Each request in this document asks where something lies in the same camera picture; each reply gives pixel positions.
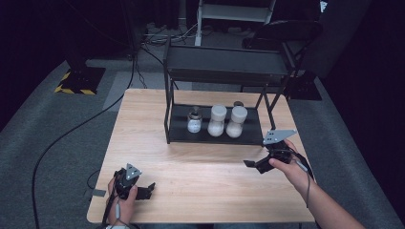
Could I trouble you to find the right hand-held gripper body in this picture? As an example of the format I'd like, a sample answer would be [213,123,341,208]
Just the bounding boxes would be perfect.
[262,128,298,165]

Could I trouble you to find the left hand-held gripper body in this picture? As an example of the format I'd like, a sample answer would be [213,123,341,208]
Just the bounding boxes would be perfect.
[113,162,143,200]

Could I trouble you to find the white-lidded jar of white powder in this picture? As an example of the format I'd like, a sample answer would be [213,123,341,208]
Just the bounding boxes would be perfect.
[206,104,228,138]
[225,105,248,139]

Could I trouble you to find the small dark-lidded glass jar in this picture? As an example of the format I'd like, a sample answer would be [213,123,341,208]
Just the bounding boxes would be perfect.
[186,106,203,135]

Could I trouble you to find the black two-tier metal rack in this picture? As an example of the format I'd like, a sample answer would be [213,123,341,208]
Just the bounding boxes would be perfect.
[162,36,299,147]

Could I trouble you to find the person's left hand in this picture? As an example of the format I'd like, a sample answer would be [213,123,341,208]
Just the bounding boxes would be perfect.
[107,177,140,226]

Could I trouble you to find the person's right hand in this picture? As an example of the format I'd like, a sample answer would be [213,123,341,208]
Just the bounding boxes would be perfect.
[268,139,315,193]

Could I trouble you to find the grey tape patch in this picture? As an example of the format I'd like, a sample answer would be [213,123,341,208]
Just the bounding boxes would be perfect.
[83,188,107,198]

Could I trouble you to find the black square stand base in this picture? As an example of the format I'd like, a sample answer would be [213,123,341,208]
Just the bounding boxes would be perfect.
[287,70,323,102]

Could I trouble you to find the yellow-black striped stand base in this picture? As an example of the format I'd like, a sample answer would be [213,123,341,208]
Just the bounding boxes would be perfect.
[53,66,107,96]

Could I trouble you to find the black chair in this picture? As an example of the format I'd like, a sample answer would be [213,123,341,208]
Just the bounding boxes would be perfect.
[241,19,325,52]

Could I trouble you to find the thin grey gripper cable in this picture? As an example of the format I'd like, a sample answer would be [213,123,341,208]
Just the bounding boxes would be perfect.
[113,200,130,229]
[294,159,312,208]

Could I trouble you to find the thick black gripper cable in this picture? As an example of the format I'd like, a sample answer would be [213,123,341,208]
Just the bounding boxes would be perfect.
[289,150,316,185]
[100,189,117,229]

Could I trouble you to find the long black floor cable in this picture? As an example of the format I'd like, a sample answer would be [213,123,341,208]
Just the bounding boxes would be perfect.
[31,52,139,229]

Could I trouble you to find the white metal step frame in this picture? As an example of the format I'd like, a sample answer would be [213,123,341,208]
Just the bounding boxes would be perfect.
[194,0,278,48]

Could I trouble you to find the tangle of floor cables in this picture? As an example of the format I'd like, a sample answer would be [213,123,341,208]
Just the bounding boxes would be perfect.
[139,21,199,46]

